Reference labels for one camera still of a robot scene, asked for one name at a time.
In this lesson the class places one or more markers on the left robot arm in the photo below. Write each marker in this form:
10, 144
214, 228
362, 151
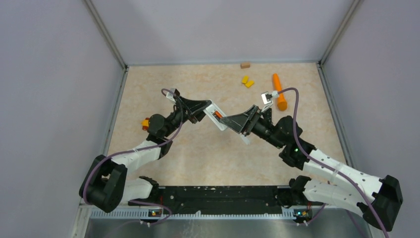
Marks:
106, 186

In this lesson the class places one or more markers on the orange toy carrot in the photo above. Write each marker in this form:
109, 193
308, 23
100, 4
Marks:
281, 103

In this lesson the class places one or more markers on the white battery cover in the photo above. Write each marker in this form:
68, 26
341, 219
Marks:
245, 139

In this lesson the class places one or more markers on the white remote control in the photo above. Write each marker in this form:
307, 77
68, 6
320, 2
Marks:
209, 111

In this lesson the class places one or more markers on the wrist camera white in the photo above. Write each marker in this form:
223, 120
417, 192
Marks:
170, 94
268, 98

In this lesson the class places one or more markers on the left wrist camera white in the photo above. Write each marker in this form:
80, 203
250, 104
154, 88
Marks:
170, 94

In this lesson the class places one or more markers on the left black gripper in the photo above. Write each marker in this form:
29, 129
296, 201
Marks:
194, 108

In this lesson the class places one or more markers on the yellow block right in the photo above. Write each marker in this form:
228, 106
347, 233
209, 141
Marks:
249, 83

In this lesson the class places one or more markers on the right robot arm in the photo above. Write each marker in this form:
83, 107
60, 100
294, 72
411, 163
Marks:
377, 200

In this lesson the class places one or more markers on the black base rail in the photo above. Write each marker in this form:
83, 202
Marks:
224, 200

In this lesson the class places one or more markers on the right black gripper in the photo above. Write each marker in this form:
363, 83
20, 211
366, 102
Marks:
241, 122

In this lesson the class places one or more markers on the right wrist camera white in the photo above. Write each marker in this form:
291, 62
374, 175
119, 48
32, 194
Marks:
268, 98

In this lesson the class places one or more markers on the tan wooden block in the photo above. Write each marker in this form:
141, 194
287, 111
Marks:
245, 65

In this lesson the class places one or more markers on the yellow block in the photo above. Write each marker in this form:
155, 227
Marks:
249, 83
245, 79

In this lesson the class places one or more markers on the yellow toy car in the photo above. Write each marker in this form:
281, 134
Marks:
145, 124

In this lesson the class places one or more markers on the yellow block left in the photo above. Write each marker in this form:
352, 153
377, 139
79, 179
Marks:
245, 79

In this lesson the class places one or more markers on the black remote control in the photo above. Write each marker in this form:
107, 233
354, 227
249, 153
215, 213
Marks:
267, 115

